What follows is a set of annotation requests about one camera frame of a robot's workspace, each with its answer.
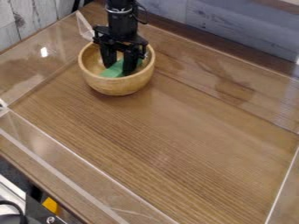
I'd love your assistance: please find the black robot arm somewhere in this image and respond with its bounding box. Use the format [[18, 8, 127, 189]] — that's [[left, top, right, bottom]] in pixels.
[[92, 0, 148, 76]]

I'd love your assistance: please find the clear acrylic corner bracket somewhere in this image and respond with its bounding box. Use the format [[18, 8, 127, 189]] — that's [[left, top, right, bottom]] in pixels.
[[75, 10, 95, 41]]

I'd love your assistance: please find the black cable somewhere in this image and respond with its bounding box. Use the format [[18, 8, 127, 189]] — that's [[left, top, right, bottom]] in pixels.
[[0, 199, 31, 224]]

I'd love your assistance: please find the green rectangular block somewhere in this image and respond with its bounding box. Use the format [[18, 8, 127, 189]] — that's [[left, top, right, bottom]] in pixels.
[[99, 59, 136, 78]]

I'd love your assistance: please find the brown wooden bowl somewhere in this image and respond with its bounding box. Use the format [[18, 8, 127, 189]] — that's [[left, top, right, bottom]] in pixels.
[[78, 42, 156, 96]]

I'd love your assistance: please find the clear acrylic tray wall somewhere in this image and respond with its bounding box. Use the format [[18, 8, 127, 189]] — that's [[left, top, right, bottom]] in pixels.
[[0, 100, 179, 224]]

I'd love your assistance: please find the black device with yellow label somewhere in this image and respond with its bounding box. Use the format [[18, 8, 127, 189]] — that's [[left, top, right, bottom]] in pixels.
[[24, 194, 82, 224]]

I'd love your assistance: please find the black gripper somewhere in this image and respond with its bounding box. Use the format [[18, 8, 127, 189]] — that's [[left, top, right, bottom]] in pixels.
[[92, 25, 148, 76]]

